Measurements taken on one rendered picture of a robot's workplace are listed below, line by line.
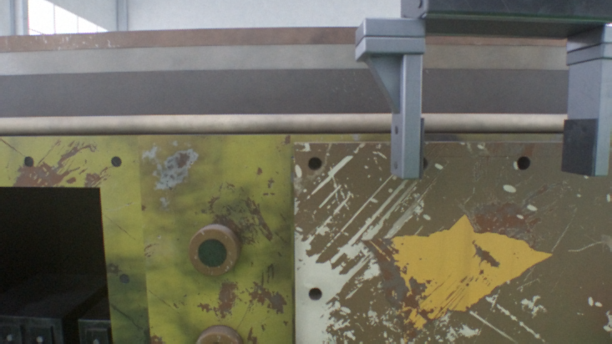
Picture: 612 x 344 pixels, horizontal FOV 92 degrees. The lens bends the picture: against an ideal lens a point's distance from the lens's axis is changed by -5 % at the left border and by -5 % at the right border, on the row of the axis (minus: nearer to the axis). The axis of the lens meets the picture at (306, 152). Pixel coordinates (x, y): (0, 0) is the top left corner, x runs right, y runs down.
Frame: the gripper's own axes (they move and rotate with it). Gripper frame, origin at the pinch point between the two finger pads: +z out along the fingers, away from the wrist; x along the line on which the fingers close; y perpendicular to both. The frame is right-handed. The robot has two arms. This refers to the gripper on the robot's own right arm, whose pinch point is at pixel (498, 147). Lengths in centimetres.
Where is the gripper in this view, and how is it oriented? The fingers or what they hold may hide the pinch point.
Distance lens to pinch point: 25.5
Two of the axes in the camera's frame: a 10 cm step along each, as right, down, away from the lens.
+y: 0.3, 0.8, -10.0
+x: 10.0, -0.1, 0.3
